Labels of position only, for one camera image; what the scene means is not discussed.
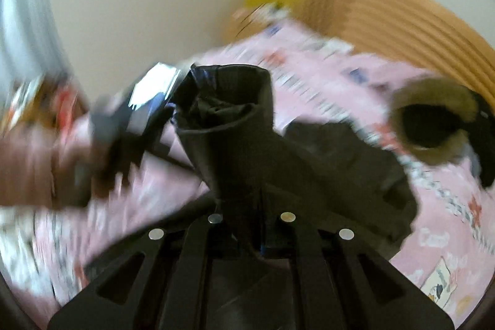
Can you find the cluttered wooden shelf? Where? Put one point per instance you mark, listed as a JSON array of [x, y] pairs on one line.
[[42, 105]]

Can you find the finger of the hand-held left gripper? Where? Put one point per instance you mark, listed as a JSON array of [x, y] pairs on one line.
[[174, 160], [181, 86]]

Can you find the pink printed bed sheet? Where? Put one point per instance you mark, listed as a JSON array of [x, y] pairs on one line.
[[332, 75]]

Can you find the black jacket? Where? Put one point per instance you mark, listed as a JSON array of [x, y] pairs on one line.
[[232, 129]]

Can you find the fur-trimmed black hood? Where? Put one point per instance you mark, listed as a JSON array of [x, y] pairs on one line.
[[429, 121]]

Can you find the grey white curtain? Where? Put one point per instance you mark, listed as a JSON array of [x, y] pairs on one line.
[[27, 13]]

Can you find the wooden slatted headboard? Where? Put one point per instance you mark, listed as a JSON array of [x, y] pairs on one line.
[[394, 13]]

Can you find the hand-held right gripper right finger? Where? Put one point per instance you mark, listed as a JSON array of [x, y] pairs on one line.
[[294, 237]]

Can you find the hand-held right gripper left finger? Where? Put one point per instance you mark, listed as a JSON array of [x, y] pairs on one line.
[[210, 235]]

